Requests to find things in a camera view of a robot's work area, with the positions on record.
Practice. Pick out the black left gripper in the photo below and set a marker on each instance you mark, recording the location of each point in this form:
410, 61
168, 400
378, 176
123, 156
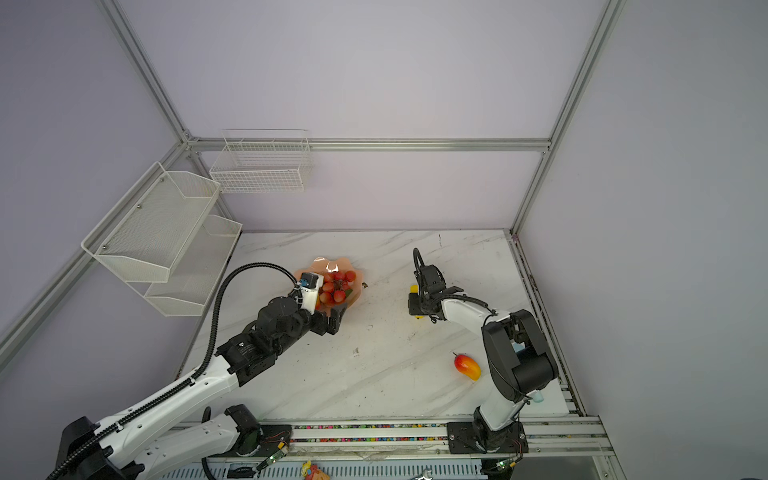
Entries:
334, 319

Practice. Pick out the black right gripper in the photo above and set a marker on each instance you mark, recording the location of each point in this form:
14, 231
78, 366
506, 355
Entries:
412, 303

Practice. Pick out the red lychee bunch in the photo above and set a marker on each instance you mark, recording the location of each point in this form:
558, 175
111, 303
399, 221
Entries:
337, 287

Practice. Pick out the red yellow mango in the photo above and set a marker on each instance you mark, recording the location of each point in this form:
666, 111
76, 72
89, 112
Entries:
467, 366

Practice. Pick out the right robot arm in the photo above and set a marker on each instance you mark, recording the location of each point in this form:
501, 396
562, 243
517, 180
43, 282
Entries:
519, 361

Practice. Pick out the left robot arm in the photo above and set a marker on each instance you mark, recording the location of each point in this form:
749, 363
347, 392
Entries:
138, 444

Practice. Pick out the peach wavy fruit bowl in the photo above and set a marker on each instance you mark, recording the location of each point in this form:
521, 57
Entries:
322, 265

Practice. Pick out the lower white mesh shelf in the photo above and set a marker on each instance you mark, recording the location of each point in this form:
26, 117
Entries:
195, 278

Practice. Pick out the small yellow toy figure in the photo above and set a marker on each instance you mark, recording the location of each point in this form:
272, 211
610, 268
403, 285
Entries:
311, 471

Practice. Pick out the white perforated metal shelf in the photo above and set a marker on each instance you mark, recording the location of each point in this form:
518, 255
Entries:
144, 237

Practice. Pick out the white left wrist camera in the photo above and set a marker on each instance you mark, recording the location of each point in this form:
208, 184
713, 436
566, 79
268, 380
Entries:
310, 284

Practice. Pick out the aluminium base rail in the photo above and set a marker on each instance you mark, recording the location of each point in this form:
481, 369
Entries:
380, 442

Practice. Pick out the white wire basket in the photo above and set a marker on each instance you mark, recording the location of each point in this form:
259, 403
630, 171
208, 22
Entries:
263, 161

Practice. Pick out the aluminium frame post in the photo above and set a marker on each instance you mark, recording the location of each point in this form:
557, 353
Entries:
129, 41

